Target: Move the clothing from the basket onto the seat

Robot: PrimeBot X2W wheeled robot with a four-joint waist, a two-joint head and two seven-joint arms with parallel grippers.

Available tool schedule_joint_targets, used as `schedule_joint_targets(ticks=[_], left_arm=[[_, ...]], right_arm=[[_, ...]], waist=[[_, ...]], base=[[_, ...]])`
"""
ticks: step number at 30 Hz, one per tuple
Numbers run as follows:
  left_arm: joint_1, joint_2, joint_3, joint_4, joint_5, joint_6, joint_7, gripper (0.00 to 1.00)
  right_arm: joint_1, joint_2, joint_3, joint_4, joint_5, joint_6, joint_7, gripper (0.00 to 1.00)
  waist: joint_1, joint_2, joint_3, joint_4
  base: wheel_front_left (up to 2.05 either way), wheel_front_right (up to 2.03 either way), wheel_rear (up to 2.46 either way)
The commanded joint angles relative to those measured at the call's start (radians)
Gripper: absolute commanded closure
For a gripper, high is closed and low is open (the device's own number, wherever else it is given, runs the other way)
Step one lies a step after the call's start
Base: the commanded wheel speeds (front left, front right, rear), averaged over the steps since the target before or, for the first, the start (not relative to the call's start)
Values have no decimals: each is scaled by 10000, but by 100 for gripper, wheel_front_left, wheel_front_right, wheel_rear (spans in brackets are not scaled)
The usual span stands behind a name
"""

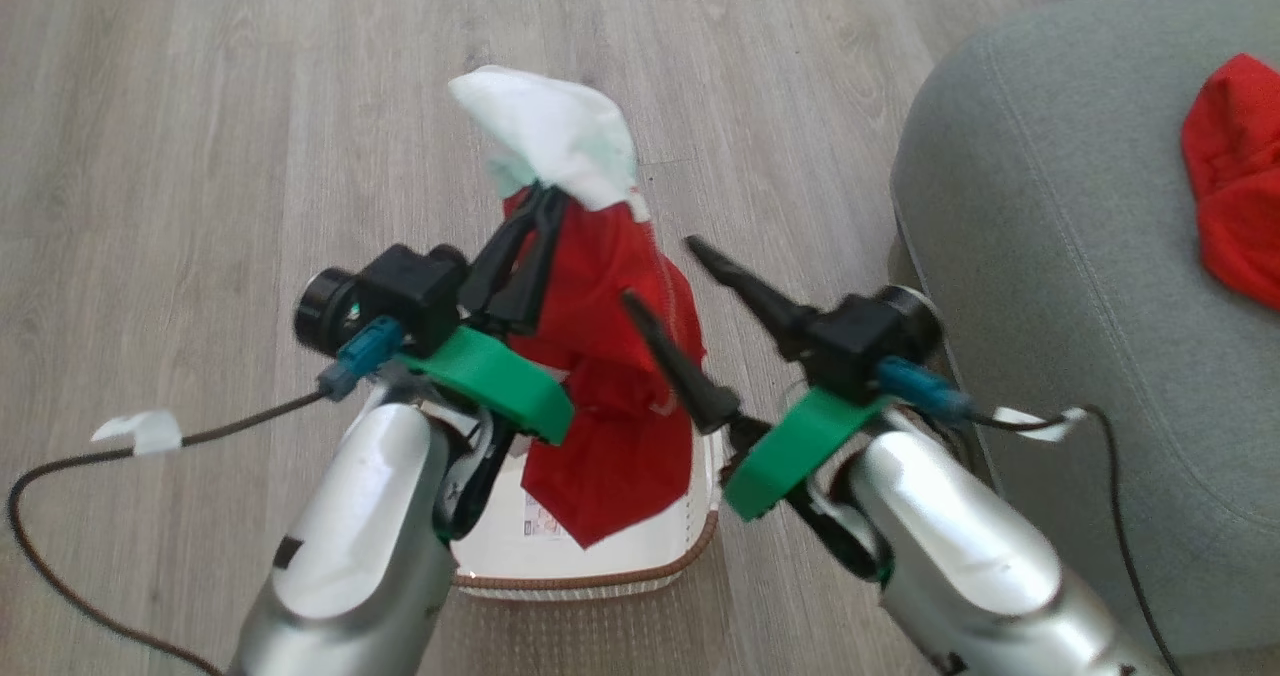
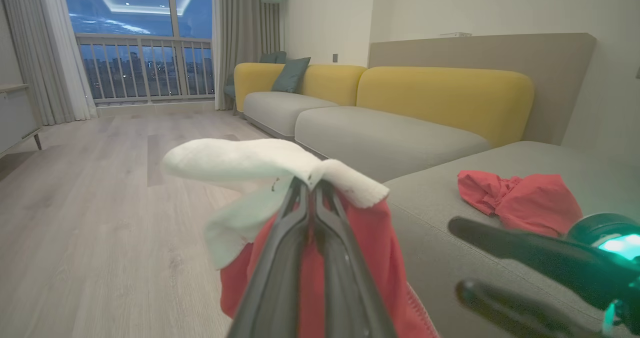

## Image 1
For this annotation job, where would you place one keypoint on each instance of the red cloth garment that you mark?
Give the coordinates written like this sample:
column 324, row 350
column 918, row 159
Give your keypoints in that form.
column 1240, row 186
column 610, row 356

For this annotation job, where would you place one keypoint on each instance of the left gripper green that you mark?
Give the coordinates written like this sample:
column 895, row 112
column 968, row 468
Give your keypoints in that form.
column 490, row 376

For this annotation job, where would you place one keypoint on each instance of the grey fabric sofa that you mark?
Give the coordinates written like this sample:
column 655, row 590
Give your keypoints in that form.
column 1060, row 206

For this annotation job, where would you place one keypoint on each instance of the white plastic laundry basket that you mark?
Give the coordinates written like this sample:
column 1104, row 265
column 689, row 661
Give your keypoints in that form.
column 620, row 546

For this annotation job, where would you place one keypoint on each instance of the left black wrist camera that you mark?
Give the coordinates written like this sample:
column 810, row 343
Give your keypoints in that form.
column 400, row 296

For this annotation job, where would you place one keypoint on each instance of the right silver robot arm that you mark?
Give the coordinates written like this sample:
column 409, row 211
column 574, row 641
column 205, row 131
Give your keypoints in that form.
column 960, row 556

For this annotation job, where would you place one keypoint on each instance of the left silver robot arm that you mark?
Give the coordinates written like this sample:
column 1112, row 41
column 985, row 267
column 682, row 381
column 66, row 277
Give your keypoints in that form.
column 350, row 546

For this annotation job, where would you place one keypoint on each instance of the white cloth garment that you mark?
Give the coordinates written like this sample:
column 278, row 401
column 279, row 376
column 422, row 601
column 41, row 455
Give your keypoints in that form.
column 560, row 131

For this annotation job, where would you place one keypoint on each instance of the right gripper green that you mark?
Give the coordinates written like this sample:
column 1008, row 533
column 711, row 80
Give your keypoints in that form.
column 790, row 451

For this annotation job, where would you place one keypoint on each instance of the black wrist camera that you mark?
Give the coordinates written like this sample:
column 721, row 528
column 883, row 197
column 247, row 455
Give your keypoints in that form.
column 865, row 341
column 400, row 296

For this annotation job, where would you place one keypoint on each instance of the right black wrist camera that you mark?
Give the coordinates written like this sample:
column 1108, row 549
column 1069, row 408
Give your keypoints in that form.
column 865, row 341

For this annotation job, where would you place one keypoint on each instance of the white tape tag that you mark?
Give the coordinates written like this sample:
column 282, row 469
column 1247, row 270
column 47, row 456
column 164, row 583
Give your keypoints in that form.
column 1040, row 423
column 145, row 431

